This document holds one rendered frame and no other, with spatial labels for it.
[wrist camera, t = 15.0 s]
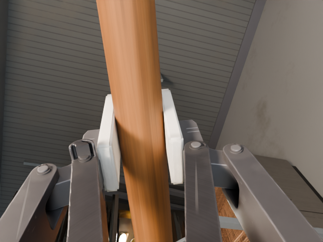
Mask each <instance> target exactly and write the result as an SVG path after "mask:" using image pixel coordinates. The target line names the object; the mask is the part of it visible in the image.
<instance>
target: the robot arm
mask: <svg viewBox="0 0 323 242"><path fill-rule="evenodd" d="M161 91H162V104H163V117H164V130H165V144H166V153H167V159H168V165H169V171H170V177H171V183H173V184H183V182H185V242H223V240H222V234H221V227H220V221H219V214H218V208H217V201H216V195H215V188H214V187H220V188H222V192H223V193H224V195H225V197H226V199H227V201H228V203H229V205H230V206H231V208H232V210H233V212H234V214H235V216H236V217H237V219H238V221H239V223H240V225H241V226H242V228H243V230H244V232H245V234H246V236H247V237H248V239H249V241H250V242H323V239H322V237H321V236H320V235H319V234H318V232H317V231H316V230H315V229H314V228H313V226H312V225H311V224H310V223H309V222H308V221H307V220H306V218H305V217H304V216H303V215H302V213H301V212H300V211H299V210H298V209H297V207H296V206H295V205H294V204H293V203H292V201H291V200H290V199H289V198H288V196H287V195H286V194H285V193H284V192H283V190H282V189H281V188H280V187H279V185H278V184H277V183H276V182H275V181H274V179H273V178H272V177H271V176H270V174H269V173H268V172H267V171H266V170H265V168H264V167H263V166H262V165H261V164H260V162H259V161H258V160H257V159H256V158H255V157H254V155H253V154H252V153H251V152H250V151H249V149H248V148H247V147H245V146H244V145H241V144H236V143H234V144H228V145H226V146H224V148H223V151H222V150H214V149H211V148H209V147H208V145H207V143H205V142H204V141H203V139H202V137H201V134H200V131H199V129H198V126H197V123H196V122H194V121H193V120H183V121H179V120H178V117H177V114H176V110H175V107H174V102H173V98H172V95H171V91H170V90H169V89H162V90H161ZM69 151H70V155H71V159H72V163H71V164H70V165H68V166H65V167H62V168H59V169H58V168H57V166H56V165H55V164H52V163H47V164H41V165H39V166H37V167H35V168H34V169H33V170H32V171H31V172H30V174H29V175H28V177H27V179H26V180H25V182H24V183H23V185H22V186H21V188H20V189H19V191H18V192H17V194H16V195H15V197H14V198H13V200H12V201H11V203H10V204H9V206H8V207H7V209H6V211H5V212H4V214H3V215H2V217H1V218H0V242H55V239H56V237H57V234H58V232H59V229H60V227H61V224H62V222H63V219H64V216H65V214H66V211H67V209H68V205H69V213H68V228H67V242H109V234H108V223H107V213H106V203H105V193H104V189H103V185H104V188H105V190H106V191H107V192H113V191H117V189H119V178H120V158H121V151H120V145H119V139H118V133H117V127H116V121H115V114H114V109H113V103H112V95H111V94H109V95H107V96H106V99H105V105H104V110H103V115H102V120H101V126H100V129H98V130H89V131H87V132H86V133H85V134H84V135H83V139H80V140H77V141H75V142H73V143H71V144H70V145H69Z"/></svg>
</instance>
